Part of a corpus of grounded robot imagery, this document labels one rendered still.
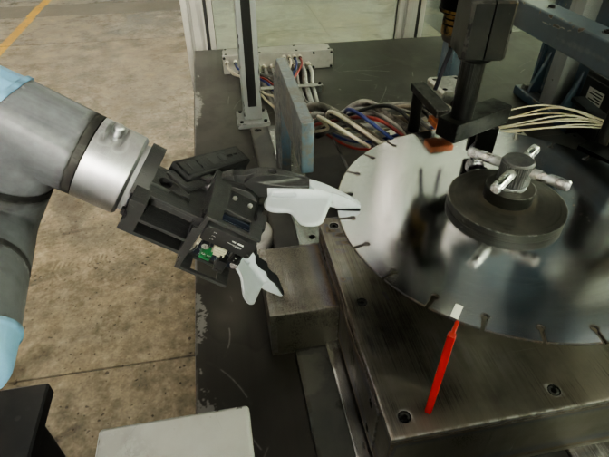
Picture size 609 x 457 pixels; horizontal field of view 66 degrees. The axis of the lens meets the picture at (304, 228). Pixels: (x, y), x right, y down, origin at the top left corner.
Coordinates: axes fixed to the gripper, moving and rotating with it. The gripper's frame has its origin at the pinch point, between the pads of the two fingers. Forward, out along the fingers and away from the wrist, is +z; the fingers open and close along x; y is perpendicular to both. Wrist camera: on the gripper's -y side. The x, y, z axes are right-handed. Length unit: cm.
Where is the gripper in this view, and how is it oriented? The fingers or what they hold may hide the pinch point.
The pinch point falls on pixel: (320, 249)
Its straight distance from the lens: 51.2
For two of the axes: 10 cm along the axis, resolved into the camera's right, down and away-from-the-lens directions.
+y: -0.1, 6.4, -7.7
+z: 8.5, 4.1, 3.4
